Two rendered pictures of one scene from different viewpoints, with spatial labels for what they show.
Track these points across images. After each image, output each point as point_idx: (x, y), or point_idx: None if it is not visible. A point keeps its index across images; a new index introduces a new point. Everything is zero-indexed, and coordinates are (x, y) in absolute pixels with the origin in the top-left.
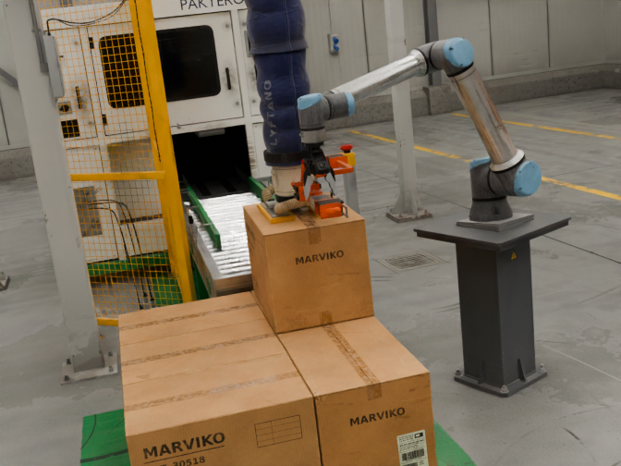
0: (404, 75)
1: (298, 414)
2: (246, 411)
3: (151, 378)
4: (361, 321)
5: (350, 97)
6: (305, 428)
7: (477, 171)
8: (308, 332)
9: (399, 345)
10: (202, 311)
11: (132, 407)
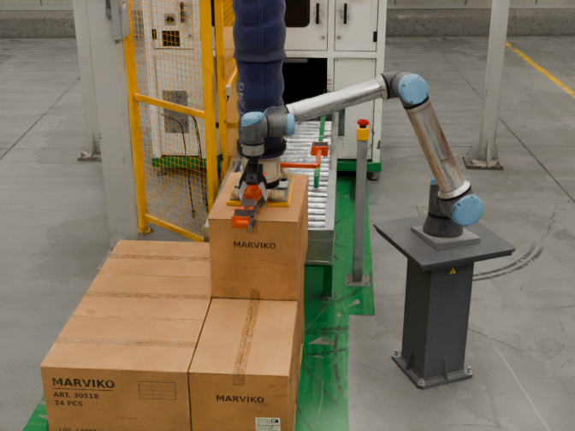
0: (363, 98)
1: (174, 382)
2: (132, 370)
3: (94, 315)
4: (283, 304)
5: (291, 121)
6: (179, 393)
7: (433, 189)
8: (235, 303)
9: (289, 339)
10: (179, 255)
11: (62, 339)
